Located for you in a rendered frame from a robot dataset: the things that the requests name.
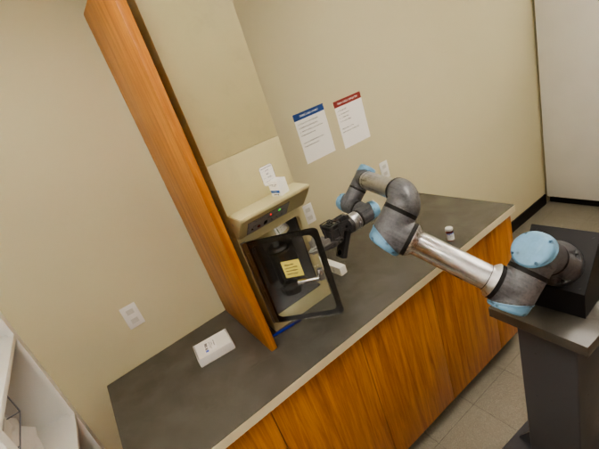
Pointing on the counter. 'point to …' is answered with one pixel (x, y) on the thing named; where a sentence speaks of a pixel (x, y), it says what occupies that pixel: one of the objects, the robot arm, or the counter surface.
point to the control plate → (267, 218)
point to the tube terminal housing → (213, 176)
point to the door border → (259, 282)
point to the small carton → (278, 186)
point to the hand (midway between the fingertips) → (313, 252)
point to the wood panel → (174, 159)
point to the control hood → (298, 192)
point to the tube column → (206, 74)
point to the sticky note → (292, 268)
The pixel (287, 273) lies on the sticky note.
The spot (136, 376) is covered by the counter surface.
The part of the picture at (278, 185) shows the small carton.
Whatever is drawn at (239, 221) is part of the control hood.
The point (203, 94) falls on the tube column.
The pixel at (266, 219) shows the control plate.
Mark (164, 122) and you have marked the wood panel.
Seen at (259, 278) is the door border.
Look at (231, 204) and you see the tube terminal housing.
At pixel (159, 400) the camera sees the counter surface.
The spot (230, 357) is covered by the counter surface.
